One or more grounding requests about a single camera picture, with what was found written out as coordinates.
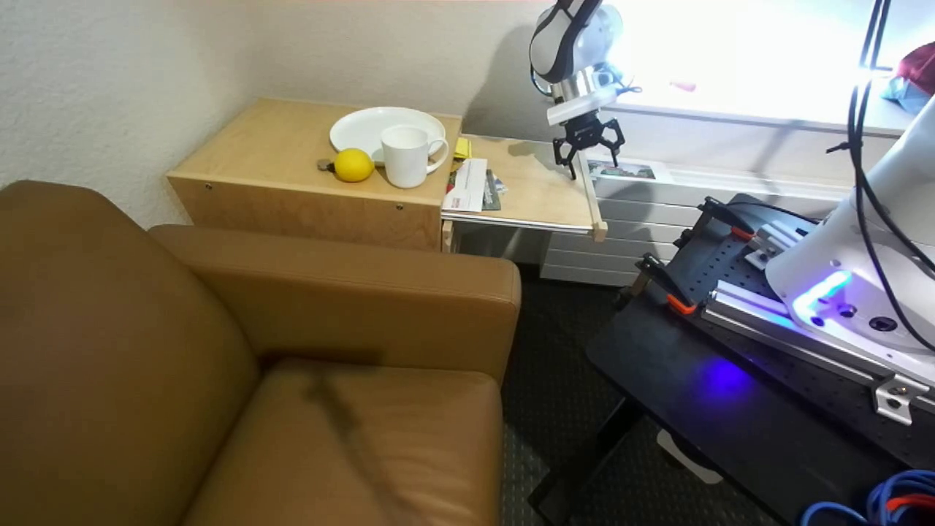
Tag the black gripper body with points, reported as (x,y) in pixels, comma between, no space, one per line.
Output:
(587,136)

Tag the wooden drawer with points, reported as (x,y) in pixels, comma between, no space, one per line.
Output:
(534,191)

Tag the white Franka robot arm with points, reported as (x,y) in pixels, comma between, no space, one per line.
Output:
(856,251)

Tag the grey flat item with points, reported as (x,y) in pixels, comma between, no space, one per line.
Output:
(490,191)

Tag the white flat box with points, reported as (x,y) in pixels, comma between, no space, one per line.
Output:
(469,188)

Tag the light wooden drawer cabinet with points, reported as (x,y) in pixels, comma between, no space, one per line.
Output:
(271,184)

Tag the orange black clamp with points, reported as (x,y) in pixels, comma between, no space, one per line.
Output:
(730,222)
(672,292)

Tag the white windowsill shelf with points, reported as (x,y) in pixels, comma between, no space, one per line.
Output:
(759,105)

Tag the white mug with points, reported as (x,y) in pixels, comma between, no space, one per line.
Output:
(404,158)

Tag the white bowl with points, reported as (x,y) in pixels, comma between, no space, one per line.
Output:
(366,127)

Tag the yellow lemon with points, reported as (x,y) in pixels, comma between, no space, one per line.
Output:
(350,164)

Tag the small brown nut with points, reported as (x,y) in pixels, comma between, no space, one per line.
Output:
(321,164)

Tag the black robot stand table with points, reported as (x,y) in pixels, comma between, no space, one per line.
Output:
(702,409)

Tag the red object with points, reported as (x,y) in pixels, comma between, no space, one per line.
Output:
(914,77)

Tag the brown leather armchair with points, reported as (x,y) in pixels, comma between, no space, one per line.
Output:
(192,389)

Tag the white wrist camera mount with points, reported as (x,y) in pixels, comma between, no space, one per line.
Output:
(577,105)

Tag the white wall heater unit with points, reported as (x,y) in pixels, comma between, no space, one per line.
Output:
(644,235)

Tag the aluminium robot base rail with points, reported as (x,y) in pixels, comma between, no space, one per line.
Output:
(777,311)

